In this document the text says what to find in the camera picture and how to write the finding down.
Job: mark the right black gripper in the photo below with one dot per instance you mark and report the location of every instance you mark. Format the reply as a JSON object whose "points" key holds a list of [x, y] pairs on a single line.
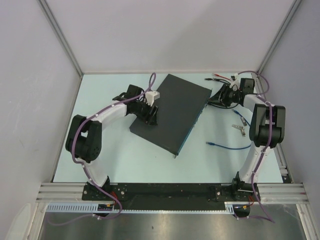
{"points": [[222, 101]]}

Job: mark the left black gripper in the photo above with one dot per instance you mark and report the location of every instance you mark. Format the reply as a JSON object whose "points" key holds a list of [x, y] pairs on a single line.
{"points": [[150, 119]]}

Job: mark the black network switch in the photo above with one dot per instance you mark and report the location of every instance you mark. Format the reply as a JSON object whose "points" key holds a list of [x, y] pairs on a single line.
{"points": [[180, 104]]}

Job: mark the silver transceiver module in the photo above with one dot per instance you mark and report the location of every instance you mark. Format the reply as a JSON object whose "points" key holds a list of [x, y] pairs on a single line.
{"points": [[242, 130], [237, 126], [243, 121]]}

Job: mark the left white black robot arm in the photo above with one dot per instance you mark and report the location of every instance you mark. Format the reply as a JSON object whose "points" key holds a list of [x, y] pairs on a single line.
{"points": [[84, 139]]}

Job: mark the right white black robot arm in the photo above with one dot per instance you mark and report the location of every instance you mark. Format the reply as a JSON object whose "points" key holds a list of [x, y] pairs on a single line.
{"points": [[266, 130]]}

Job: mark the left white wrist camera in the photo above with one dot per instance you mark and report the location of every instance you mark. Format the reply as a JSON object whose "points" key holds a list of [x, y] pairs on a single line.
{"points": [[151, 96]]}

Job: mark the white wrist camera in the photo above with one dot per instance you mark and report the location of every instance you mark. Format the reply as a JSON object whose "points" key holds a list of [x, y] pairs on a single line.
{"points": [[151, 96], [235, 82]]}

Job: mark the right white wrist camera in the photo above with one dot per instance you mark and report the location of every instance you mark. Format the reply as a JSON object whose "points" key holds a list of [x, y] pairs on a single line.
{"points": [[235, 82]]}

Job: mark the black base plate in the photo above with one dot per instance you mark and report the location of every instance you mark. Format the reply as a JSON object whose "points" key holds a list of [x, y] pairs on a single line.
{"points": [[172, 196]]}

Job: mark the grey slotted cable duct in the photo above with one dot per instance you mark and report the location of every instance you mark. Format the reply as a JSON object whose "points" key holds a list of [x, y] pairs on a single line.
{"points": [[97, 208]]}

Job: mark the aluminium frame rail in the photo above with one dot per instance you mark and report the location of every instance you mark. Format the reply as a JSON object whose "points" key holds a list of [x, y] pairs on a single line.
{"points": [[271, 193]]}

